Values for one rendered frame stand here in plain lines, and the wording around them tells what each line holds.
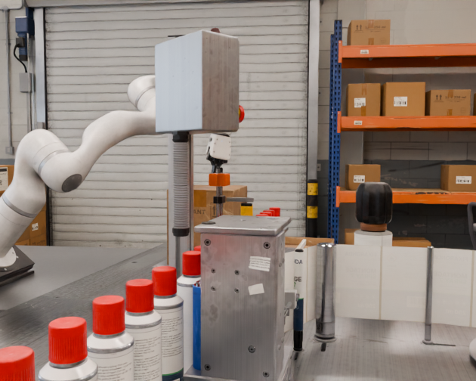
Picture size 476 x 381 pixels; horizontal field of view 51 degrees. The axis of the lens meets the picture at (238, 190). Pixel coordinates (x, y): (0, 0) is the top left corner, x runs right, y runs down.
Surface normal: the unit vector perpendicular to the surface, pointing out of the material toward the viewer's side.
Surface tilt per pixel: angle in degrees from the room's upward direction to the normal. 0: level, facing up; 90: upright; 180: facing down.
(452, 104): 90
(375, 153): 90
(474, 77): 90
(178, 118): 90
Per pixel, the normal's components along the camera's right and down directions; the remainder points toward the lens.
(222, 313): -0.25, 0.07
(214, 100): 0.65, 0.05
